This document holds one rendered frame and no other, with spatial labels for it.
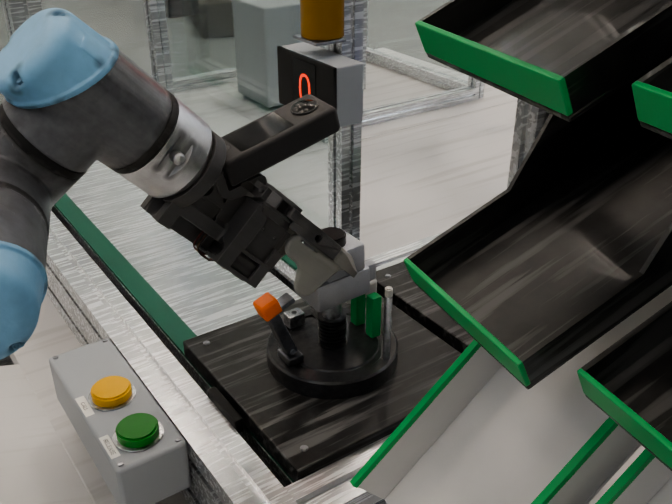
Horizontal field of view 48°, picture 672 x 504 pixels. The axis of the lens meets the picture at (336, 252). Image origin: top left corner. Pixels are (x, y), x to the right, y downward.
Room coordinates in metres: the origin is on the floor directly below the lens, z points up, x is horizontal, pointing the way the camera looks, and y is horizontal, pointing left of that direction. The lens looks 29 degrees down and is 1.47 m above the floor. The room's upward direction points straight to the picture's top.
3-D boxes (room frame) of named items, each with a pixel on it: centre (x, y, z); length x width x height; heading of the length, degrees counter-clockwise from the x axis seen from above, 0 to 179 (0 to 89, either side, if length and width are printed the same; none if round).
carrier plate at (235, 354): (0.66, 0.00, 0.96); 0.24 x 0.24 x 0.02; 35
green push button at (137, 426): (0.55, 0.19, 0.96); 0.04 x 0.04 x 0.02
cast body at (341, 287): (0.67, 0.00, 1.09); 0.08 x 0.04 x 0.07; 125
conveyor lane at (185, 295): (0.92, 0.16, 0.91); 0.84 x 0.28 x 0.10; 35
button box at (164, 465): (0.61, 0.23, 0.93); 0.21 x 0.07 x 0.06; 35
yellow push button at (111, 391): (0.61, 0.23, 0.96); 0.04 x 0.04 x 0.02
